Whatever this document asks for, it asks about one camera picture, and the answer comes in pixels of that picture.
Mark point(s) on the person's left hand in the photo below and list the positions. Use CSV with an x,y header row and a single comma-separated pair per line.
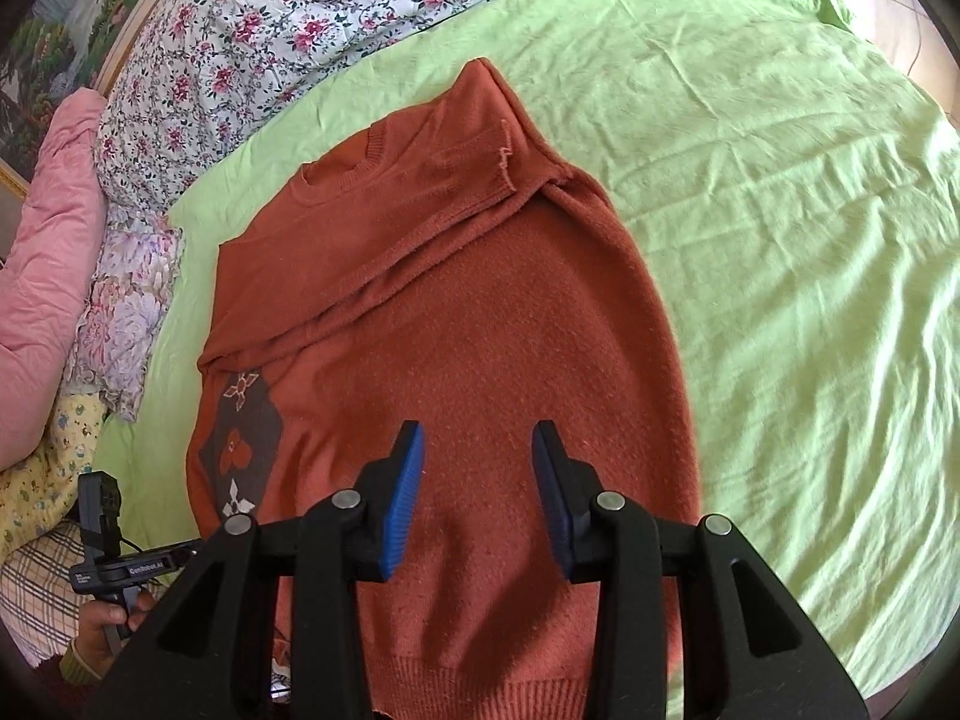
x,y
101,626

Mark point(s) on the yellow printed cloth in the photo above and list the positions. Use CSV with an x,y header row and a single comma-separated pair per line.
x,y
52,457

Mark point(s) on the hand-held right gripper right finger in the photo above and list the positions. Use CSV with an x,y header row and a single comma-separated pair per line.
x,y
552,511

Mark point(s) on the plaid cloth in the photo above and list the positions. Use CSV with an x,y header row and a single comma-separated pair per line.
x,y
37,577

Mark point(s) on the person's left forearm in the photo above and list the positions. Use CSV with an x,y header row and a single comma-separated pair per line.
x,y
79,664

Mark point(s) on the framed landscape painting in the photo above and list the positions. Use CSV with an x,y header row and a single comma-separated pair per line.
x,y
67,22

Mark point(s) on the green bed sheet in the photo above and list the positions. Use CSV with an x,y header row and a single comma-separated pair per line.
x,y
787,240

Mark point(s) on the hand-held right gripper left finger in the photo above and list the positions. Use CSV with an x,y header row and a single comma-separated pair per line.
x,y
402,504

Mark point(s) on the white floral duvet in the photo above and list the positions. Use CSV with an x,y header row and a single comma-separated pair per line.
x,y
247,37

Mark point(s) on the pink pillow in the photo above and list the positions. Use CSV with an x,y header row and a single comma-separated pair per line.
x,y
45,262

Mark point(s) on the purple floral pillow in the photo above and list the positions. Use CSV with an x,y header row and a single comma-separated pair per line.
x,y
124,315

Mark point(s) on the orange knit sweater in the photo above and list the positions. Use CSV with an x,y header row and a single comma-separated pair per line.
x,y
465,330

